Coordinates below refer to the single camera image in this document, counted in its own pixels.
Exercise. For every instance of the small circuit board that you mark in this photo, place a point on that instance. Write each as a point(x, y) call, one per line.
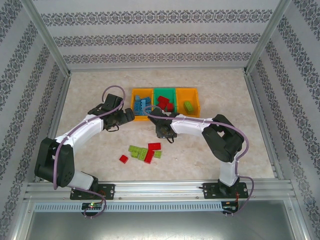
point(230, 207)
point(92, 205)

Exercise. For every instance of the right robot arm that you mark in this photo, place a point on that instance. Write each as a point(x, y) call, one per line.
point(190, 125)

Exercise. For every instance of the orange plastic bin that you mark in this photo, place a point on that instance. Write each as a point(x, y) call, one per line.
point(187, 93)
point(142, 92)

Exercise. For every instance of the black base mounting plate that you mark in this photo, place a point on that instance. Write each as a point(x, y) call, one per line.
point(208, 190)
point(108, 191)

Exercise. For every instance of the green plastic bin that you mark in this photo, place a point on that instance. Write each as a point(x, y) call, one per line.
point(165, 92)

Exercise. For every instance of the grey metal sheet panel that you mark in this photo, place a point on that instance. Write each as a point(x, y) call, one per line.
point(160, 227)

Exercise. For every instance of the aluminium back rail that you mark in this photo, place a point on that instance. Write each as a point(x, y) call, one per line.
point(160, 68)

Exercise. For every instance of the aluminium side rail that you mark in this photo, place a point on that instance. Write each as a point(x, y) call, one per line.
point(61, 105)
point(260, 120)

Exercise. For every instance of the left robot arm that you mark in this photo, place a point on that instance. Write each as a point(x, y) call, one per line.
point(82, 130)

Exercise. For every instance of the red lego brick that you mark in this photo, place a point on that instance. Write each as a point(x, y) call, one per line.
point(149, 157)
point(161, 106)
point(163, 100)
point(154, 146)
point(123, 159)

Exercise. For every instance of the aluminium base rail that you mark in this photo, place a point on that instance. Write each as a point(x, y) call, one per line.
point(160, 190)

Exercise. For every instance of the green lego brick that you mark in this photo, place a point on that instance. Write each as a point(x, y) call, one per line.
point(134, 149)
point(188, 106)
point(135, 155)
point(158, 154)
point(143, 153)

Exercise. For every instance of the aluminium frame post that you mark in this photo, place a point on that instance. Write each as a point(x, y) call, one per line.
point(45, 32)
point(267, 32)

